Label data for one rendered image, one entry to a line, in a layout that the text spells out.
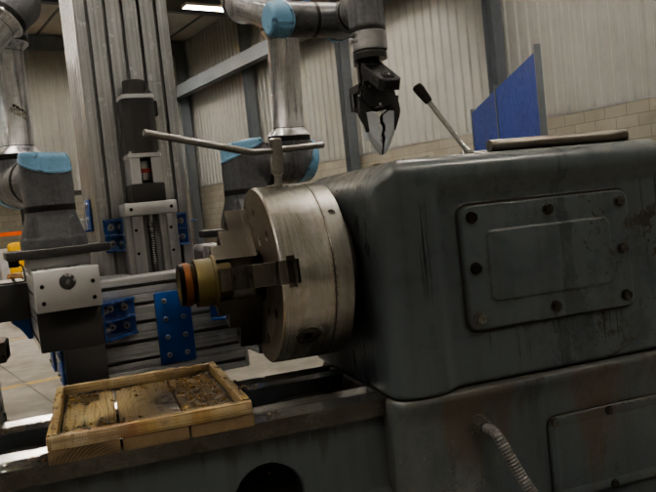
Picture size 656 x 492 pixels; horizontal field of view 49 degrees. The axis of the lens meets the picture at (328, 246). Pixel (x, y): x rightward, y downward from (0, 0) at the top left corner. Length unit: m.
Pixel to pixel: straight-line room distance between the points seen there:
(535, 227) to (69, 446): 0.82
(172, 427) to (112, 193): 0.98
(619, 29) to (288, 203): 11.97
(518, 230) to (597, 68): 11.95
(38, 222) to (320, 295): 0.82
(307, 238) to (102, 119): 0.97
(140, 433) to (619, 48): 12.23
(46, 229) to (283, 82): 0.71
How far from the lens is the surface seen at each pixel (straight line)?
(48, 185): 1.77
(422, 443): 1.22
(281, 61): 1.95
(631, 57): 12.81
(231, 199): 1.89
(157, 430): 1.12
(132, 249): 1.91
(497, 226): 1.23
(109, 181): 1.98
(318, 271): 1.15
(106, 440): 1.12
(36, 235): 1.78
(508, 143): 1.28
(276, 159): 1.25
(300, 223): 1.17
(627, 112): 12.74
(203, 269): 1.23
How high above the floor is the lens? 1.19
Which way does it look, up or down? 3 degrees down
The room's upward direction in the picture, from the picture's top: 6 degrees counter-clockwise
